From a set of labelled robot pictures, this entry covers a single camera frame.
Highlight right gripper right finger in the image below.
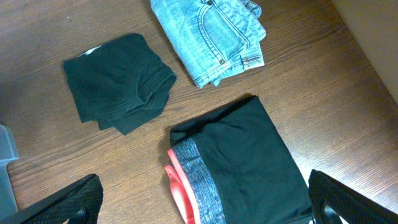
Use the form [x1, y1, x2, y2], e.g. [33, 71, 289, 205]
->
[308, 169, 397, 224]

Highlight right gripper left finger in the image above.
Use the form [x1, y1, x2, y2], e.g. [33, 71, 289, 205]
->
[1, 174, 103, 224]

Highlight black shorts with red trim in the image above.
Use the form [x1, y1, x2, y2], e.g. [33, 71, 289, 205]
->
[165, 96, 313, 224]

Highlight clear plastic storage bin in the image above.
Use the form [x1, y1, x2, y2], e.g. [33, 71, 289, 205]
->
[0, 125, 19, 220]

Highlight small folded black shirt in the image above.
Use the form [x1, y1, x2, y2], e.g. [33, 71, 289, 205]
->
[62, 33, 177, 135]

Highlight folded light blue jeans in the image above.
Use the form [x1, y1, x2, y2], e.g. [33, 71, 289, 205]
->
[150, 0, 266, 88]

